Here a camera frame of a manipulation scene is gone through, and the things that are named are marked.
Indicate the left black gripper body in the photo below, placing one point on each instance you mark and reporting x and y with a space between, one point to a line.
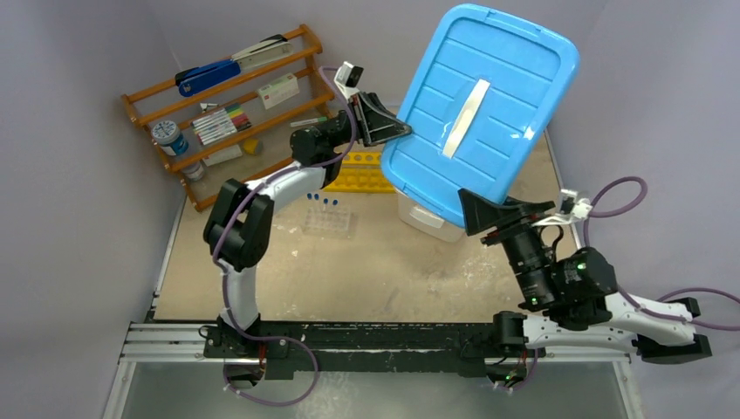
364 127

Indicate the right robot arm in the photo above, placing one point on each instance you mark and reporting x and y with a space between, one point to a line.
575 301

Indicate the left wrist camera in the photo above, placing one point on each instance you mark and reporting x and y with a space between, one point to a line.
346 79

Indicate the white flat box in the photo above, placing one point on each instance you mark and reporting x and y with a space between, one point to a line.
223 155

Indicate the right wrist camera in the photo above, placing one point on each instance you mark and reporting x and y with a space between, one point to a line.
572 207

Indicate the blue grey stapler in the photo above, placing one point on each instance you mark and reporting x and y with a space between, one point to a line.
201 78

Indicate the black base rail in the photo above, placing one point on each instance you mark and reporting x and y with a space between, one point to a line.
280 349

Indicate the blue lid jar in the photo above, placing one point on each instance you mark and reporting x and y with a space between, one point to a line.
168 136

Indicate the clear tube rack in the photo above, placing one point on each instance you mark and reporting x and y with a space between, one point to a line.
329 222

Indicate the small clear jar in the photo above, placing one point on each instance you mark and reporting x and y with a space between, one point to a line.
194 172

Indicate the wooden shelf rack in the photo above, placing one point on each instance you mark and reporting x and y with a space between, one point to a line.
271 126

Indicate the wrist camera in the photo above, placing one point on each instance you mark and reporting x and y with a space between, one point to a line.
346 79
572 207

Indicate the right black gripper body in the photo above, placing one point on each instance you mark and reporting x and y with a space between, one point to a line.
504 230

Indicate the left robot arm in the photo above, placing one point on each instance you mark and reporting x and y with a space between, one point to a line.
239 226

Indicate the small white clip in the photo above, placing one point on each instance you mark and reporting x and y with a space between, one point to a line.
206 107

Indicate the yellow sponge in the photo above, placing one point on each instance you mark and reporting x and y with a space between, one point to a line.
252 146

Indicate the green white marker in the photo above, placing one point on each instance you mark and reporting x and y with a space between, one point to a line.
308 122

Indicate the white green box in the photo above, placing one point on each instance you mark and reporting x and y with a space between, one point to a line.
278 90

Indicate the coloured marker pack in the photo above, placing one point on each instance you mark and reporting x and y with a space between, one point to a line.
220 124

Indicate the blue plastic lid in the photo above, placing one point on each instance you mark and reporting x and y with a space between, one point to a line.
485 90

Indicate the yellow test tube rack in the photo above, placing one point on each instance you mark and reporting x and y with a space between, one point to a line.
360 172

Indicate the white plastic bin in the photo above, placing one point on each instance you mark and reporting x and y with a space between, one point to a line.
425 221

